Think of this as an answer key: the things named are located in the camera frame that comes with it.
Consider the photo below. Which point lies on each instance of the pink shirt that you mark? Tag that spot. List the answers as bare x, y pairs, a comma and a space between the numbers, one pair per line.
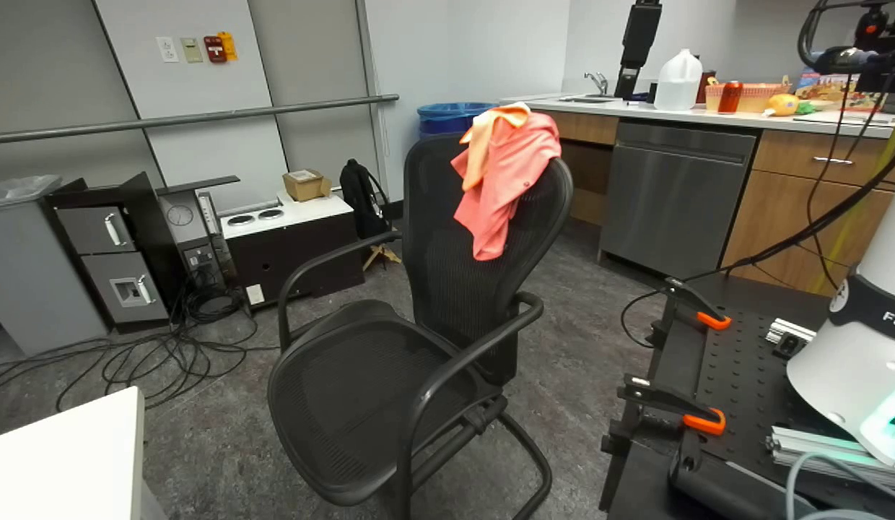
506, 196

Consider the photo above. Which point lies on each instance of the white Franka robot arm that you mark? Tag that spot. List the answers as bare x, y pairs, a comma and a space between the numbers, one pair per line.
852, 365

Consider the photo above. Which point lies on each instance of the black mesh office chair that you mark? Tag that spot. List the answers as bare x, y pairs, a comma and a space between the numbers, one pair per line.
371, 385

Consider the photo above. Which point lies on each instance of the small wooden stand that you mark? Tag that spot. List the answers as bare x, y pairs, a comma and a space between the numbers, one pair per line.
382, 255

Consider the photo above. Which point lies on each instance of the black backpack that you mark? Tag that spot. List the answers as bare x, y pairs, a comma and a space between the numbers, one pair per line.
363, 196

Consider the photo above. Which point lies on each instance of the blue bin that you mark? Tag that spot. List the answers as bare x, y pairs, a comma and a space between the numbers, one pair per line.
444, 117

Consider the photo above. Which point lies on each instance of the low black bench white top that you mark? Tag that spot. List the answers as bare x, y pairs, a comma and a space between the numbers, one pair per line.
294, 248

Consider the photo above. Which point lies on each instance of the small cardboard box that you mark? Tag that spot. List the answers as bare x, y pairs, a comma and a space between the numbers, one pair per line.
304, 185

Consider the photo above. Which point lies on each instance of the stainless steel dishwasher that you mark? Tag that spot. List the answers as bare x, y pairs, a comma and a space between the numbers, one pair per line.
675, 202

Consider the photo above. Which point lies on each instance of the chrome sink faucet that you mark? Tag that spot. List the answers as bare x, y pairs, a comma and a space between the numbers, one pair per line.
598, 82

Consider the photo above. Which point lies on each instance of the white plastic jug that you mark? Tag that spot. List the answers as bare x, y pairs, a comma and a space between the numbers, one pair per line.
680, 82

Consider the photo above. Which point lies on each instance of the tall black countertop device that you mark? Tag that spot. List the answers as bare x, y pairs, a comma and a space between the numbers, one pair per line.
640, 39

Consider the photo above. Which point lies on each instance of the red fire alarm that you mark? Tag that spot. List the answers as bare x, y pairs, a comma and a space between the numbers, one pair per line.
221, 47

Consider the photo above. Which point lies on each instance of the black perforated mounting table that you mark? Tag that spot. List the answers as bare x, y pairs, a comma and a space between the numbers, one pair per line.
738, 385

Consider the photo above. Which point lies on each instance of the red cup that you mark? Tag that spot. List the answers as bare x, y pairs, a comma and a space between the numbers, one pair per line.
731, 95

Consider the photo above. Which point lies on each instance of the wooden kitchen counter cabinet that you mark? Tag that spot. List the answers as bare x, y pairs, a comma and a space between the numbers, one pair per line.
784, 212

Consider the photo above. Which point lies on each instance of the white connector block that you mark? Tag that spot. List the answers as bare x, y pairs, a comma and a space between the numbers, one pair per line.
790, 332

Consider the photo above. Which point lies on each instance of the peach plastic tub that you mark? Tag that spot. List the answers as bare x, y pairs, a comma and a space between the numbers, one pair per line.
761, 95

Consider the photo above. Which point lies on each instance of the yellow toy fruit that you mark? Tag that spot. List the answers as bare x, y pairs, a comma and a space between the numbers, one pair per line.
784, 105

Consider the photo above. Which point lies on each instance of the white table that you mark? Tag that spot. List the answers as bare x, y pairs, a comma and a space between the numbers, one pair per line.
63, 463

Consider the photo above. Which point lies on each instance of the grey wall rail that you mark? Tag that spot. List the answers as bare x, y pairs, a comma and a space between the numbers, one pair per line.
177, 120

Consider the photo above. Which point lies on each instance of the beige switch plate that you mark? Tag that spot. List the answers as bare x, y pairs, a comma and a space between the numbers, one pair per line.
191, 50

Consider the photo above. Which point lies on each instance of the white light switch plate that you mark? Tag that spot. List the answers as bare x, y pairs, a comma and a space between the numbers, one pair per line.
168, 47

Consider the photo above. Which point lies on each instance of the black camera rig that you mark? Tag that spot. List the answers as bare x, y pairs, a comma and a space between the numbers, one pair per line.
852, 59

